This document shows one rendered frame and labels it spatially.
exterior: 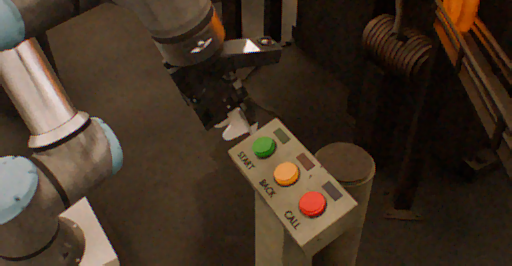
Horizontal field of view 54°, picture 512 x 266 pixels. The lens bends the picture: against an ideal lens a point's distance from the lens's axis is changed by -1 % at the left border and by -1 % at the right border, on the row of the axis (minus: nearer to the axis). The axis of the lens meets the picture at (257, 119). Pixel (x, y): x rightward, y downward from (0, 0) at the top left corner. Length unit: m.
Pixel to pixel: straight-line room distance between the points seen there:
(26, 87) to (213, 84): 0.56
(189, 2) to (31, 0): 0.18
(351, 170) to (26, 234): 0.70
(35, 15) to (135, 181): 1.12
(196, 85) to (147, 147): 1.11
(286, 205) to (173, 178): 0.91
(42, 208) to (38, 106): 0.22
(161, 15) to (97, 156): 0.66
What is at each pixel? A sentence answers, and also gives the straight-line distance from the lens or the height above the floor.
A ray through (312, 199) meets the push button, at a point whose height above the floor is 0.61.
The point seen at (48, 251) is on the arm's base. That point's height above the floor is 0.24.
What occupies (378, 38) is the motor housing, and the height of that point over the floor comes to 0.50.
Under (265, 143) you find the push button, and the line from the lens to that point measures 0.88.
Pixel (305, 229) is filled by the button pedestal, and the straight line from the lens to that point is 0.78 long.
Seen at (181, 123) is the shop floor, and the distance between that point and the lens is 1.89.
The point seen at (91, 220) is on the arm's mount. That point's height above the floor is 0.17.
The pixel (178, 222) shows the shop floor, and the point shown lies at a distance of 1.56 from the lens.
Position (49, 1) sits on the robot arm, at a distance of 0.65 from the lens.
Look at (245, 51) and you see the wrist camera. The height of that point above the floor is 0.82.
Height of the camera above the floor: 1.20
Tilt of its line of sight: 40 degrees down
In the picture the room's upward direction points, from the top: straight up
